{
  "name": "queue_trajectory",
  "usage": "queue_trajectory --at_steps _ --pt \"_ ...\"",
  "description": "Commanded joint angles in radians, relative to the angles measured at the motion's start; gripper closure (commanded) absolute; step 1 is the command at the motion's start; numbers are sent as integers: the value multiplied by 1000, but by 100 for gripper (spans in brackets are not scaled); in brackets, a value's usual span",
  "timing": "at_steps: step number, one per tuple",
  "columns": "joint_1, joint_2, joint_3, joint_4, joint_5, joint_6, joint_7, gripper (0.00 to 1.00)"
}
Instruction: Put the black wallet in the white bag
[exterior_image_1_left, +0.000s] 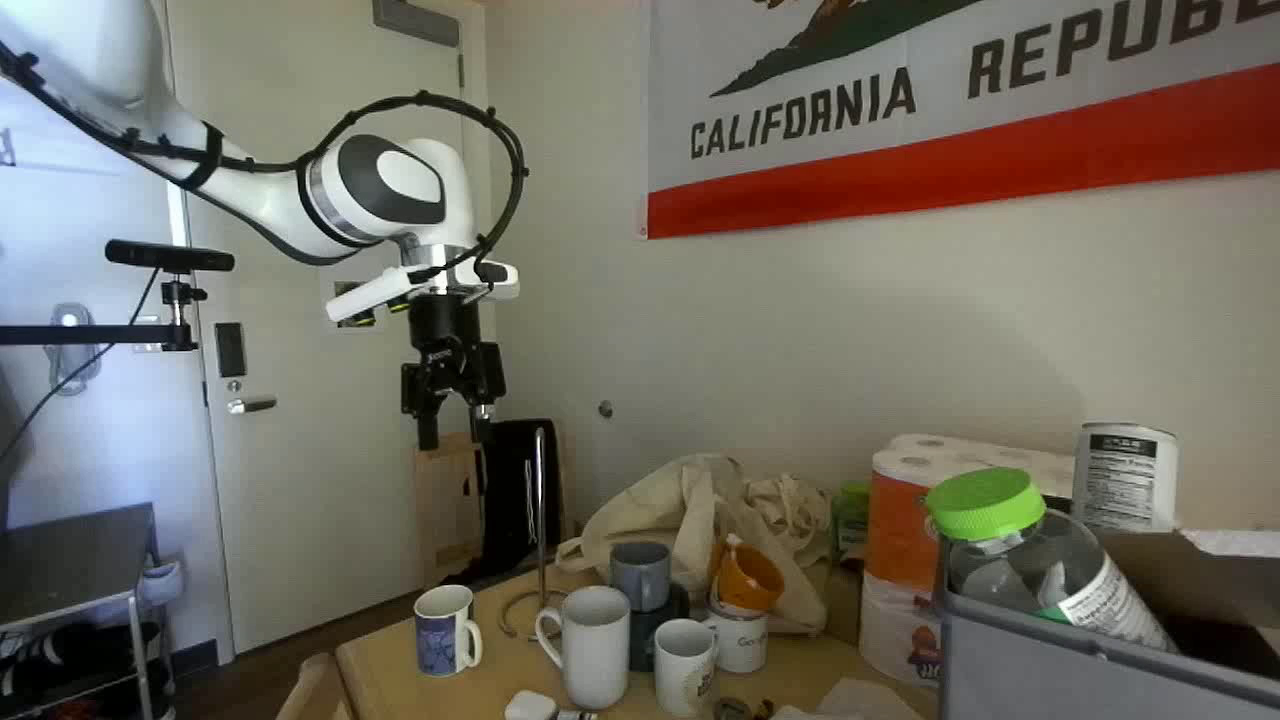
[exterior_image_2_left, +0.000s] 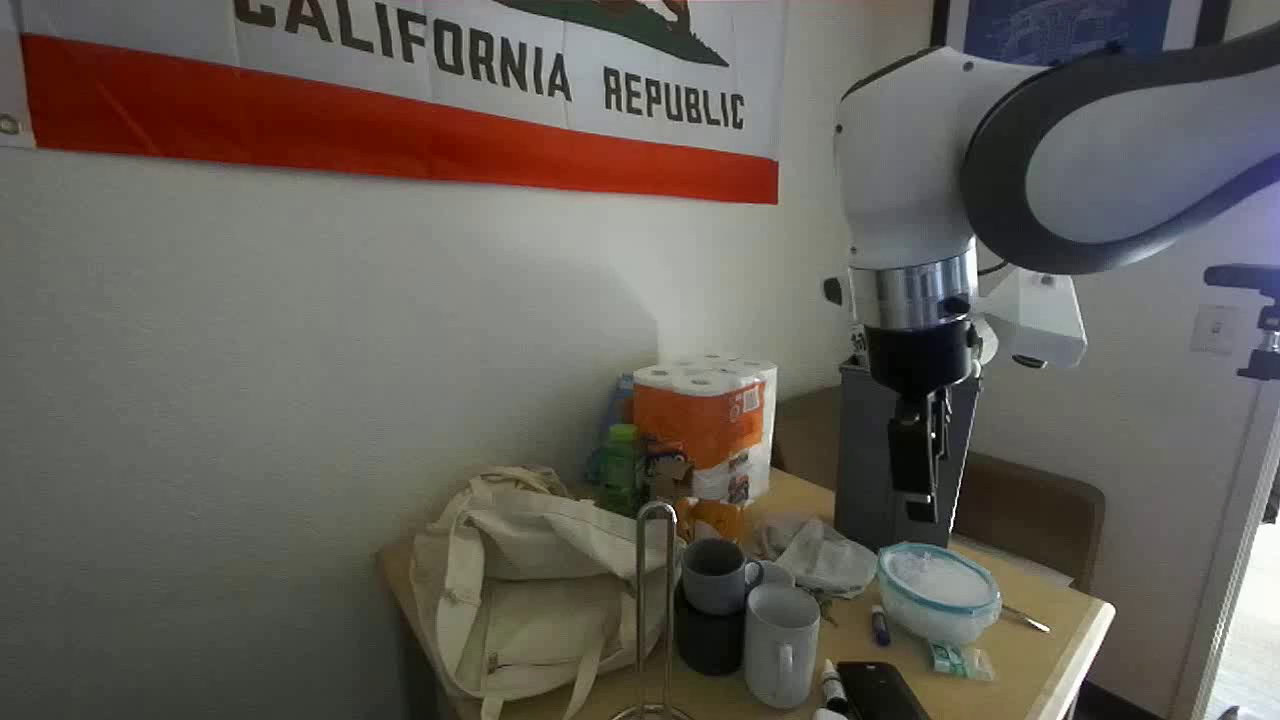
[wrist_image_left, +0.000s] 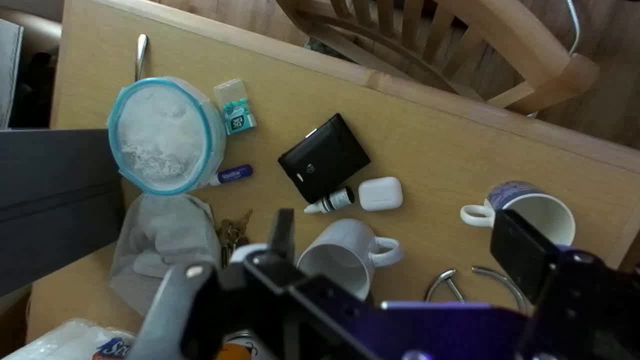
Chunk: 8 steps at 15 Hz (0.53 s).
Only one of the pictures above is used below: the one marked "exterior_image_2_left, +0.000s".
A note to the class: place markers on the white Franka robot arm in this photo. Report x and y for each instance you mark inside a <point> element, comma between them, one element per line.
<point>922,160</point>

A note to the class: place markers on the metal paper towel holder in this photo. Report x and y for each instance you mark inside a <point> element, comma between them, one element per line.
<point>641,587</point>

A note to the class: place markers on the black wallet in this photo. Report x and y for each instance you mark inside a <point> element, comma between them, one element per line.
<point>880,695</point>

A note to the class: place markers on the crumpled clear plastic bag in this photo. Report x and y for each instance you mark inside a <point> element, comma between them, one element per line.
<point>821,552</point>

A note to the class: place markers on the orange paper towel pack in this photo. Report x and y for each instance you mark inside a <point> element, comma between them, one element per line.
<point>701,425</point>

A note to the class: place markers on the grey mug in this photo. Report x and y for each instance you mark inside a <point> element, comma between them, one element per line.
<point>713,575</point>

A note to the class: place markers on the small purple tube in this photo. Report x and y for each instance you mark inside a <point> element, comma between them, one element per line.
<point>880,626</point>

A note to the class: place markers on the California Republic flag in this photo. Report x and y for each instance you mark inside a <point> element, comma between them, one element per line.
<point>400,135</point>

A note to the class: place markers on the green candy packet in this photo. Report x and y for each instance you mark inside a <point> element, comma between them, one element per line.
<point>956,661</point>

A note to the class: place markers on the brown chair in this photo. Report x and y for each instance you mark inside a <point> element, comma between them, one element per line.
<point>1033,513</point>

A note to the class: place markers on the glass bowl with lid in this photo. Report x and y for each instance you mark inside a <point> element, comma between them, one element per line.
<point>936,587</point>

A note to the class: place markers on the small white bottle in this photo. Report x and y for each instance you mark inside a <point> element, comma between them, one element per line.
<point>833,683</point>

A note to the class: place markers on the metal spoon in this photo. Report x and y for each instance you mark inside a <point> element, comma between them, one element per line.
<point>1026,619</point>

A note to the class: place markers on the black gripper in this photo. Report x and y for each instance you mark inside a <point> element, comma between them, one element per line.
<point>922,359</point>

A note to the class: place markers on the orange cup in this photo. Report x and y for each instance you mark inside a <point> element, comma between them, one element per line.
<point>717,518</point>

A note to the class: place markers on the tall white mug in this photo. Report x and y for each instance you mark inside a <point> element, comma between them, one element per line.
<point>781,646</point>

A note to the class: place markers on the white light switch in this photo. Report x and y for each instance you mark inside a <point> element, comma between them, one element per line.
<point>1219,329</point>

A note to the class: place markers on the clear glass rim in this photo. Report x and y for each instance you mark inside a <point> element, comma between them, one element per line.
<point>654,711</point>

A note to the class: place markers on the small green bottle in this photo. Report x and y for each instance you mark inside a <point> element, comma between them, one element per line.
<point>619,467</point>

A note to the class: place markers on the white canvas bag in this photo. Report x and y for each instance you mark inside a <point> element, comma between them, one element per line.
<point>523,602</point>

